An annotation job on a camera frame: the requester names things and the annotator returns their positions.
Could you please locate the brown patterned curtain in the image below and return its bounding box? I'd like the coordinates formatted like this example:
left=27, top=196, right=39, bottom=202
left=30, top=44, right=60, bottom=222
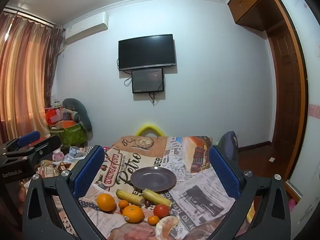
left=44, top=23, right=64, bottom=108

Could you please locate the white frosted wardrobe door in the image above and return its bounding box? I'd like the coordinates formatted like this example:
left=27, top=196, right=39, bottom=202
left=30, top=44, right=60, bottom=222
left=272, top=0, right=320, bottom=205

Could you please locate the pink plush toy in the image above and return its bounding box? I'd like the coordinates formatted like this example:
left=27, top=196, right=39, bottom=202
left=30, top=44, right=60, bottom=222
left=52, top=148, right=65, bottom=161

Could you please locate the large orange with sticker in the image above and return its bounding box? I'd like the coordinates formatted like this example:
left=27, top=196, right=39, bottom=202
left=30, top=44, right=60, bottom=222
left=122, top=205, right=145, bottom=224
left=97, top=193, right=117, bottom=212

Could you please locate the white patterned cloth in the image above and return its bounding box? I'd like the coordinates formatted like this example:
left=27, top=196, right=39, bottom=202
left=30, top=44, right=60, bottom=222
left=68, top=145, right=87, bottom=158

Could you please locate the orange sheer curtain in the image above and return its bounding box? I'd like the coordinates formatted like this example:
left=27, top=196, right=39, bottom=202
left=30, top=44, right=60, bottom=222
left=0, top=11, right=54, bottom=144

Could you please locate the yellow chair backrest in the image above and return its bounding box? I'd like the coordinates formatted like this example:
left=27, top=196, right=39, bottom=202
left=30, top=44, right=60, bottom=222
left=135, top=123, right=164, bottom=137

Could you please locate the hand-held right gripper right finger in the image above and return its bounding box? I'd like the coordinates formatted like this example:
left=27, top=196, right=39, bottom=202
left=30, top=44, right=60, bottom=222
left=209, top=145, right=292, bottom=240

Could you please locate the peeled citrus piece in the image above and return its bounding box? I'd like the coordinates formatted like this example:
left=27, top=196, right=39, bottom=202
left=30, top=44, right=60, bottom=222
left=155, top=216, right=180, bottom=240

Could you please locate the brown wooden door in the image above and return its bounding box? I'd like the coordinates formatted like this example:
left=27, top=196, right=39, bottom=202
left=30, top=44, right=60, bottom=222
left=266, top=24, right=305, bottom=182

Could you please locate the wooden overhead cabinet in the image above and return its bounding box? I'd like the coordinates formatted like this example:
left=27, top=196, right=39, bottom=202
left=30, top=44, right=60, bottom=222
left=227, top=0, right=282, bottom=32

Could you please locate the grey long pillow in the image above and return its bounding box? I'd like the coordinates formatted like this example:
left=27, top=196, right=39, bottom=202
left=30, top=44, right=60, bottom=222
left=62, top=98, right=93, bottom=132

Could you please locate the yellow banana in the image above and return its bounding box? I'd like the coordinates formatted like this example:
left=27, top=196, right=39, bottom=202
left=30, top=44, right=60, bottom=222
left=142, top=188, right=172, bottom=208
left=116, top=189, right=146, bottom=206

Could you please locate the small black wall monitor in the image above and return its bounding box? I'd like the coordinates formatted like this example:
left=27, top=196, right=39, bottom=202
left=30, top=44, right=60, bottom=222
left=131, top=68, right=165, bottom=94

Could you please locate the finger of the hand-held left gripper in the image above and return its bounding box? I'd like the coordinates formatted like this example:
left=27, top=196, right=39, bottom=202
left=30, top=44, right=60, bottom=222
left=5, top=135, right=62, bottom=167
left=0, top=131, right=41, bottom=155

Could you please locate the printed newspaper tablecloth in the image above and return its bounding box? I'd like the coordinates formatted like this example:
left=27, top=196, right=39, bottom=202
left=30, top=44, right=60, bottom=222
left=50, top=135, right=255, bottom=240

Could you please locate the pink plastic object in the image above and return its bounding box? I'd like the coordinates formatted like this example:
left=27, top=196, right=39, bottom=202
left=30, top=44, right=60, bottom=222
left=287, top=197, right=297, bottom=213

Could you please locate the dark round plate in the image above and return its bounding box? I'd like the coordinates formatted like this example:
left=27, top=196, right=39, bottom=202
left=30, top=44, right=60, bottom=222
left=130, top=167, right=177, bottom=192

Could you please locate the blue grey chair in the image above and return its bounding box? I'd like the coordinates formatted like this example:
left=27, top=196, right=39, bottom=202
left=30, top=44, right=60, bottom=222
left=217, top=131, right=239, bottom=161

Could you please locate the white air conditioner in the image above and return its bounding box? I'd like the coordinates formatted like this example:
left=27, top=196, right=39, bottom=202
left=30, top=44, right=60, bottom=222
left=64, top=12, right=109, bottom=46

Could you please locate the large black wall television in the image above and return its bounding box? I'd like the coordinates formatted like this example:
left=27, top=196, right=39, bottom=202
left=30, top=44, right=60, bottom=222
left=118, top=34, right=177, bottom=71

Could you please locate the red tomato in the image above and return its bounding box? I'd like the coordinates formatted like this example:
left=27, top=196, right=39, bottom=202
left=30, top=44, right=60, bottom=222
left=153, top=204, right=170, bottom=218

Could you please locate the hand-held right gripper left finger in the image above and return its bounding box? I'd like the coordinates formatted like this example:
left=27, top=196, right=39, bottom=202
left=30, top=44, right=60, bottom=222
left=22, top=144, right=110, bottom=240

